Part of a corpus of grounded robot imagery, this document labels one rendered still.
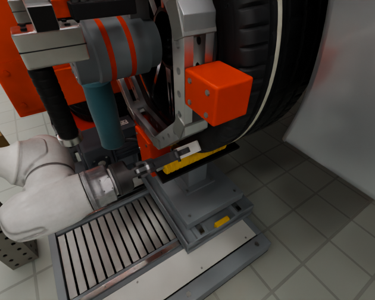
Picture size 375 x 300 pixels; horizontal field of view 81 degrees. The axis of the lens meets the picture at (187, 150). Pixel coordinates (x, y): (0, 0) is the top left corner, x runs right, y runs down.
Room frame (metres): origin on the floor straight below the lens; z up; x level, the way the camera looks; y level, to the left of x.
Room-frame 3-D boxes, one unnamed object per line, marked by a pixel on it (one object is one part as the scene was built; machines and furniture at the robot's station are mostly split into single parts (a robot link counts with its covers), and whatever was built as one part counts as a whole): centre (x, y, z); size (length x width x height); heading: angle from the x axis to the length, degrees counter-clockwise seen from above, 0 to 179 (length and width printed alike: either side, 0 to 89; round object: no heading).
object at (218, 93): (0.35, -0.05, 0.85); 0.09 x 0.08 x 0.07; 32
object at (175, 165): (0.57, -0.02, 0.51); 0.29 x 0.06 x 0.06; 122
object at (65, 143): (0.34, 0.23, 0.83); 0.04 x 0.04 x 0.16
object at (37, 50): (0.36, 0.21, 0.93); 0.09 x 0.05 x 0.05; 122
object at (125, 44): (0.58, 0.18, 0.85); 0.21 x 0.14 x 0.14; 122
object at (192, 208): (0.70, -0.02, 0.32); 0.40 x 0.30 x 0.28; 32
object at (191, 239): (0.70, -0.02, 0.13); 0.50 x 0.36 x 0.10; 32
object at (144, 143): (0.63, 0.09, 0.48); 0.16 x 0.12 x 0.17; 122
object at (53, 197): (0.27, 0.29, 0.64); 0.16 x 0.13 x 0.11; 122
